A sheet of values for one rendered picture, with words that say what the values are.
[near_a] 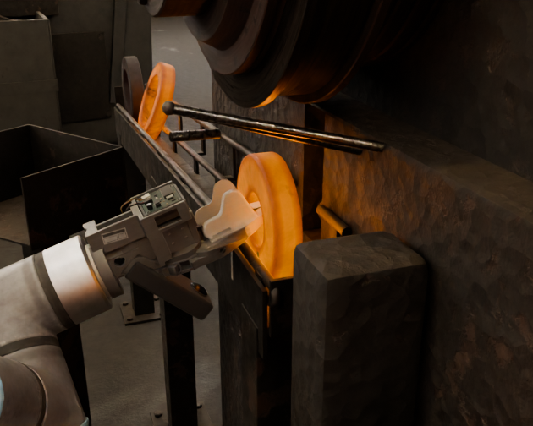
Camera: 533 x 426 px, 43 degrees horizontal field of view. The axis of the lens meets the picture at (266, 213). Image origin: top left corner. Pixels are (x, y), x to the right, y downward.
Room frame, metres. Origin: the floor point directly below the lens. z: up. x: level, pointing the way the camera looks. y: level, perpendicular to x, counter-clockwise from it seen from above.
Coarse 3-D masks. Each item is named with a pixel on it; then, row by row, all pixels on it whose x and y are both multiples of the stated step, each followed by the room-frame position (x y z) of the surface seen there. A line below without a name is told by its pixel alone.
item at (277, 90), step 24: (288, 0) 0.57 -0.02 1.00; (312, 0) 0.54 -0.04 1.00; (336, 0) 0.56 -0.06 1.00; (360, 0) 0.56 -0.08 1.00; (288, 24) 0.57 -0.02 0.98; (312, 24) 0.56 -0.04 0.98; (336, 24) 0.57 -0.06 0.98; (360, 24) 0.58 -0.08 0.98; (288, 48) 0.57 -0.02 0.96; (312, 48) 0.58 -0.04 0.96; (336, 48) 0.59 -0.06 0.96; (216, 72) 0.80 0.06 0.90; (264, 72) 0.63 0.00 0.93; (288, 72) 0.58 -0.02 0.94; (312, 72) 0.62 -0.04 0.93; (336, 72) 0.63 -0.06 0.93; (240, 96) 0.70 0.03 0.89; (264, 96) 0.63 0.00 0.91
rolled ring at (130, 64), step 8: (128, 64) 1.72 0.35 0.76; (136, 64) 1.73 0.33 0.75; (128, 72) 1.71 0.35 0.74; (136, 72) 1.71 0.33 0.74; (128, 80) 1.72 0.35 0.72; (136, 80) 1.69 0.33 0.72; (128, 88) 1.83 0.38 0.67; (136, 88) 1.68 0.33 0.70; (128, 96) 1.82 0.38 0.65; (136, 96) 1.68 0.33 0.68; (128, 104) 1.81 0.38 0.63; (136, 104) 1.68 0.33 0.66; (136, 112) 1.69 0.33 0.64; (136, 120) 1.70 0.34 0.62
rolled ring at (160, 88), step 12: (156, 72) 1.61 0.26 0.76; (168, 72) 1.55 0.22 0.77; (156, 84) 1.64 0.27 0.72; (168, 84) 1.52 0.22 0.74; (144, 96) 1.65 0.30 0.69; (156, 96) 1.52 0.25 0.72; (168, 96) 1.51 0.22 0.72; (144, 108) 1.63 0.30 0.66; (156, 108) 1.49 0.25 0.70; (144, 120) 1.60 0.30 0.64; (156, 120) 1.50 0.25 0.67; (156, 132) 1.51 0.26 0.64
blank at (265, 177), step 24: (240, 168) 0.79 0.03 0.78; (264, 168) 0.71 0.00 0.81; (288, 168) 0.72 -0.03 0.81; (240, 192) 0.79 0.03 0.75; (264, 192) 0.70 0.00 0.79; (288, 192) 0.69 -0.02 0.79; (264, 216) 0.70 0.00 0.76; (288, 216) 0.68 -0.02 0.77; (264, 240) 0.70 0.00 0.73; (288, 240) 0.67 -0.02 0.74; (264, 264) 0.70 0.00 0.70; (288, 264) 0.67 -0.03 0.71
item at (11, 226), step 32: (32, 128) 1.25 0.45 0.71; (0, 160) 1.20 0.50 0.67; (32, 160) 1.25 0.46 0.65; (64, 160) 1.20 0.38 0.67; (96, 160) 1.06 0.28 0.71; (0, 192) 1.19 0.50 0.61; (32, 192) 0.95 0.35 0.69; (64, 192) 1.00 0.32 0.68; (96, 192) 1.05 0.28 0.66; (0, 224) 1.05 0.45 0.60; (32, 224) 0.95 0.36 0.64; (64, 224) 0.99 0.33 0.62; (96, 224) 1.05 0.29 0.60; (64, 352) 1.06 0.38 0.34
